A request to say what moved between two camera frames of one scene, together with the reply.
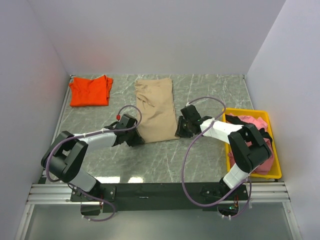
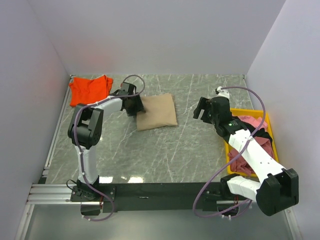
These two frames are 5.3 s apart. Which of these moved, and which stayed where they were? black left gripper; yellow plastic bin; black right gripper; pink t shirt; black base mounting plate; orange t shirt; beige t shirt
Moved: beige t shirt; black right gripper; black left gripper
Stayed: black base mounting plate; yellow plastic bin; pink t shirt; orange t shirt
